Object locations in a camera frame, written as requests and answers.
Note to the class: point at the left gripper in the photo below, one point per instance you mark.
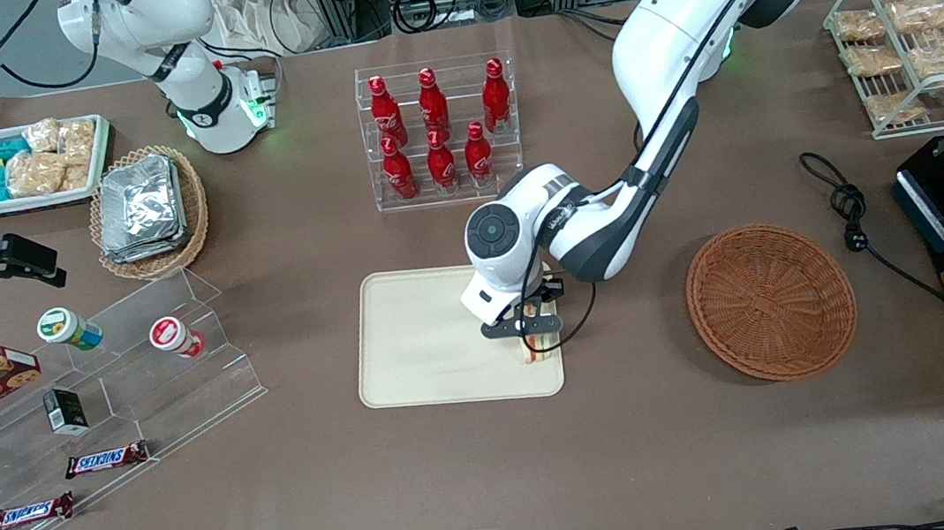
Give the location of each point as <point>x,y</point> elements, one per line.
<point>552,289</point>

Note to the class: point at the triangular sandwich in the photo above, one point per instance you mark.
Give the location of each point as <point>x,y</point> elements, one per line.
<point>538,357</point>

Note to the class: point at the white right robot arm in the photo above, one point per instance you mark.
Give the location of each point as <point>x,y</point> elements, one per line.
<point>179,32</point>

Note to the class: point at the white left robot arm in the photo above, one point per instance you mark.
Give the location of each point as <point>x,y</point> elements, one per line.
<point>675,19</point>

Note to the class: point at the white snack tray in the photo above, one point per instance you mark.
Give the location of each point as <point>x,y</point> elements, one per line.
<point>29,203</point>

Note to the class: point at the beige plastic tray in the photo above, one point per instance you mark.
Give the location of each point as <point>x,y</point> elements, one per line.
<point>420,351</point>

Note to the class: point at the light wicker basket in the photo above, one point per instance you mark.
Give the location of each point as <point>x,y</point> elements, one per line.
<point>194,208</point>

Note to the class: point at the brown wicker basket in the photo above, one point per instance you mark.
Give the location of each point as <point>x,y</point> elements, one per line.
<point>770,302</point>

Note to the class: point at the green lid yogurt cup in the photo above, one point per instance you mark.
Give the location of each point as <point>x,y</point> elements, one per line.
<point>66,327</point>

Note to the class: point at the teal snack packet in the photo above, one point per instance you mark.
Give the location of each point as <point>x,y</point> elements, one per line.
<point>4,148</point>
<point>0,185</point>

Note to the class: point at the clear bag of crackers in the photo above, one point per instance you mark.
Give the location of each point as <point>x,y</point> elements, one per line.
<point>41,136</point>
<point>35,174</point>
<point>78,139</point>
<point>78,175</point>

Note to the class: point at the stack of foil containers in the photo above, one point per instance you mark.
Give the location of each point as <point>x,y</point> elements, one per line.
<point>141,205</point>

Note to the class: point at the small black box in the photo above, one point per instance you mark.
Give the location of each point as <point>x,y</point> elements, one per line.
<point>65,411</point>

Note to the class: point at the red lid yogurt cup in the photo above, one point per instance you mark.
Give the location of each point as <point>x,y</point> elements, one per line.
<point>171,335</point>

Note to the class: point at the red cola bottle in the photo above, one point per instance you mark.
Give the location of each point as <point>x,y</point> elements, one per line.
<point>400,175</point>
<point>433,105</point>
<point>386,113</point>
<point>495,95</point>
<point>442,166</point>
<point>478,157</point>

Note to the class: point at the clear acrylic stepped display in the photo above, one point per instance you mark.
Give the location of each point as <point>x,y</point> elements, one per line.
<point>167,397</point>

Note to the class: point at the clear acrylic bottle rack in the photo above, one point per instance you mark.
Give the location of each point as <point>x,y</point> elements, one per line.
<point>375,196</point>

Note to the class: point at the snickers bar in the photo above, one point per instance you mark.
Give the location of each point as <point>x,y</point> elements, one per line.
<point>106,460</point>
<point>27,513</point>

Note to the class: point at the beige cloth bag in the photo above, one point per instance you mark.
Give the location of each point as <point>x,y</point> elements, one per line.
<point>257,14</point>

